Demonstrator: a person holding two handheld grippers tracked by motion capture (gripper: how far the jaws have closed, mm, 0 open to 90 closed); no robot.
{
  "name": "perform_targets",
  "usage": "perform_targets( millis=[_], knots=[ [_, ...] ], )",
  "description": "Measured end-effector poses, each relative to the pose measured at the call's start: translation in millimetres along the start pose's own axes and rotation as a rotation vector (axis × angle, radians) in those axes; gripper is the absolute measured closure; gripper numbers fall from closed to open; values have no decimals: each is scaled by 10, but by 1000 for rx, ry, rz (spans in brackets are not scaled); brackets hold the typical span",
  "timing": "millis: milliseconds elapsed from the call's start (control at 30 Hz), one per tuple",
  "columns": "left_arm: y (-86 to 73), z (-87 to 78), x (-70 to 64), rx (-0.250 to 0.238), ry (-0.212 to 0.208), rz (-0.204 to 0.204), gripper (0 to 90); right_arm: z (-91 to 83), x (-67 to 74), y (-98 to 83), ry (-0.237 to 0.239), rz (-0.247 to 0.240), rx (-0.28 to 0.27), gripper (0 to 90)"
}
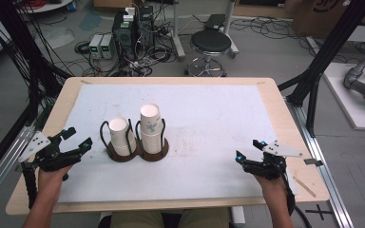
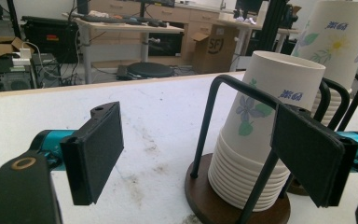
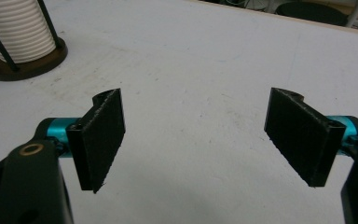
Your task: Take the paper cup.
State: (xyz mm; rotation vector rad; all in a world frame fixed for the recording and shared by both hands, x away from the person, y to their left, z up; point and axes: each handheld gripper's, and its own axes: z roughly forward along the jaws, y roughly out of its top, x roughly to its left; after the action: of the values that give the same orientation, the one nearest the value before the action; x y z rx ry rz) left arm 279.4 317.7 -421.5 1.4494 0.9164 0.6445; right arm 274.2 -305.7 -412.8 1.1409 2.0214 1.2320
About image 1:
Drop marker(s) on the black laptop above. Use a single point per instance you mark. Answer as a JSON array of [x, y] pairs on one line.
[[215, 21]]

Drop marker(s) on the white round table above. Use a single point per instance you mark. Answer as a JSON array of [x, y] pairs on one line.
[[53, 6]]

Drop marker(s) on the white floor platform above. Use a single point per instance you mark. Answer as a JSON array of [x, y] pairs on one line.
[[351, 107]]

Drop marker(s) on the white power supply unit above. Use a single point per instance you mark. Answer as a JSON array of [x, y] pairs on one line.
[[95, 46], [107, 47]]

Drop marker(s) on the white table mat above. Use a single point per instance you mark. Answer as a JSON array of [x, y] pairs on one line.
[[202, 110]]

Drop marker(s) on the person's left leg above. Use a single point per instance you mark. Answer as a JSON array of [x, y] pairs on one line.
[[136, 220]]

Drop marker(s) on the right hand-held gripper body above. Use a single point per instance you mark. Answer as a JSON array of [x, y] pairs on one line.
[[280, 150]]

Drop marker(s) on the black computer tower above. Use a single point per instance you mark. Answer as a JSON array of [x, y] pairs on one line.
[[146, 25], [123, 34]]

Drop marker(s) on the black round stool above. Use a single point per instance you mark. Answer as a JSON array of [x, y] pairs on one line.
[[210, 41]]

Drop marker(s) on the person's leg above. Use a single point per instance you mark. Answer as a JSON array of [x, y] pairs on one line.
[[136, 220], [206, 218]]

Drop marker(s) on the small grey tape piece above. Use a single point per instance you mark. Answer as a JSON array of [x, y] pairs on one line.
[[313, 162]]

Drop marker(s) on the white table leg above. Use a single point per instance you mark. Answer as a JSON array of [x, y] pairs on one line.
[[238, 218]]

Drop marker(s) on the tall stack of paper cups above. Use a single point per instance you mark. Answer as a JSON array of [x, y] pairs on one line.
[[152, 133]]

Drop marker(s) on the brown cardboard box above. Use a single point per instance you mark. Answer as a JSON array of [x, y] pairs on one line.
[[316, 15]]

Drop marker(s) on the person's right hand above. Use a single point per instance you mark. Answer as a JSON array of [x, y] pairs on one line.
[[272, 190]]

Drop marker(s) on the thin wooden stick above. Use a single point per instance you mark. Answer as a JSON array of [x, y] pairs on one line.
[[304, 186]]

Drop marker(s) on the person's left hand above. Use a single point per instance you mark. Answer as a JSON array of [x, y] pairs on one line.
[[50, 182]]

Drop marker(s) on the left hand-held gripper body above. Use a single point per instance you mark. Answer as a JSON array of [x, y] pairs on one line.
[[34, 147]]

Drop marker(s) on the short stack of paper cups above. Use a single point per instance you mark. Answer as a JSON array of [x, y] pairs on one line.
[[125, 148]]

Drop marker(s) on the aluminium floor rail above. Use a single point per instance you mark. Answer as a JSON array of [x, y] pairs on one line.
[[3, 171], [323, 164]]

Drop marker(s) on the person's right leg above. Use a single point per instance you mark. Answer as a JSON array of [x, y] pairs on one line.
[[206, 218]]

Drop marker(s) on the black metal frame post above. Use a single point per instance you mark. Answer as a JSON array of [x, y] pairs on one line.
[[326, 53]]

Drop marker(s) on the white metal stand leg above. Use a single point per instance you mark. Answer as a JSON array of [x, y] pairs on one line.
[[229, 31], [177, 34]]

